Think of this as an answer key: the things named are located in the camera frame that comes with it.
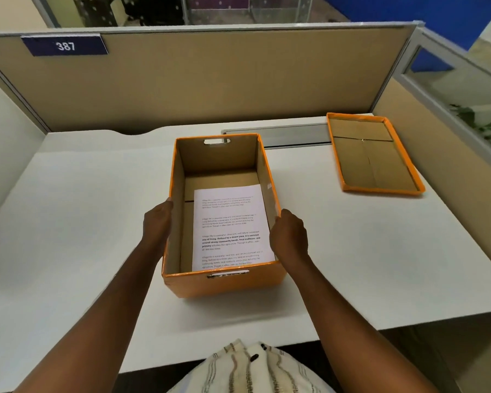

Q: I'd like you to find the person's left hand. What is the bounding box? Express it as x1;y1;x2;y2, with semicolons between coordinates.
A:
142;197;174;258

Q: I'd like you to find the person's right hand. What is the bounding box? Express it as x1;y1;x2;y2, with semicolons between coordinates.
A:
269;209;310;271

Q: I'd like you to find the orange cardboard storage box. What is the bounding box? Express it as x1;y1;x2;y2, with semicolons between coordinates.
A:
161;133;287;299

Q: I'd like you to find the person's right forearm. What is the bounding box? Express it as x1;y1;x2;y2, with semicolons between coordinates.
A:
279;254;438;393

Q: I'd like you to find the person's left forearm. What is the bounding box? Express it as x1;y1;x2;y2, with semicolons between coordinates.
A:
14;241;164;393

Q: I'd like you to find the printed white paper sheet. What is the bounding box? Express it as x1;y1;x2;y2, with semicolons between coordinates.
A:
192;184;276;272

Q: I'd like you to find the orange cardboard box lid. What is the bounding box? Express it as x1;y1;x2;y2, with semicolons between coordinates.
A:
326;112;426;196

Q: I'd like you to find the beige cubicle partition panel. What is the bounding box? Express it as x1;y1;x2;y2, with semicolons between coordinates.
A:
0;22;424;135

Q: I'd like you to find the person's striped white garment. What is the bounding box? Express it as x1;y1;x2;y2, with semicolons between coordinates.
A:
168;339;336;393

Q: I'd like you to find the blue number plate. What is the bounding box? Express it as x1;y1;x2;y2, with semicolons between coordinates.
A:
20;34;109;57

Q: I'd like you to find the glass side partition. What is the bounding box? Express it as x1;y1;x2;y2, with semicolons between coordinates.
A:
393;28;491;160

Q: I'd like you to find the green plant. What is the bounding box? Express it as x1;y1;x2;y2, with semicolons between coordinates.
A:
449;98;491;141

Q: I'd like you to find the grey desk cable tray cover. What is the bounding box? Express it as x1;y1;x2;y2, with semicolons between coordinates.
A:
221;123;333;149

